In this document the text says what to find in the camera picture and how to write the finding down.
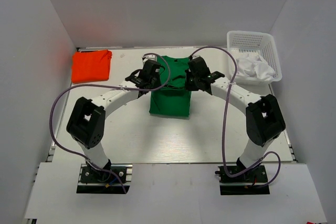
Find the green polo shirt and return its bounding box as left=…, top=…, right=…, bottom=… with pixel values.
left=149, top=56, right=191, bottom=118

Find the white perforated plastic basket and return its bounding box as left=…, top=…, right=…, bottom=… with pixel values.
left=227, top=30, right=282, bottom=86

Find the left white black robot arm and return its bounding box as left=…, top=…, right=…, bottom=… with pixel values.
left=66, top=59, right=163, bottom=182

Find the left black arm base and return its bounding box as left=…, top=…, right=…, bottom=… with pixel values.
left=76, top=164, right=133, bottom=195

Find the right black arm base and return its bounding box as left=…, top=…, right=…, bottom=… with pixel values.
left=215, top=165, right=270, bottom=196

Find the folded orange t shirt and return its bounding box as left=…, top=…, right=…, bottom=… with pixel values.
left=71, top=50, right=112, bottom=83

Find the crumpled white t shirt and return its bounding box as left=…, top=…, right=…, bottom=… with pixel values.
left=236, top=53, right=275, bottom=81

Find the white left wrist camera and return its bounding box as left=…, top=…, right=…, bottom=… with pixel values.
left=142, top=54, right=157, bottom=63

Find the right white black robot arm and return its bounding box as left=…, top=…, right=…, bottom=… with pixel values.
left=186, top=56, right=286, bottom=182

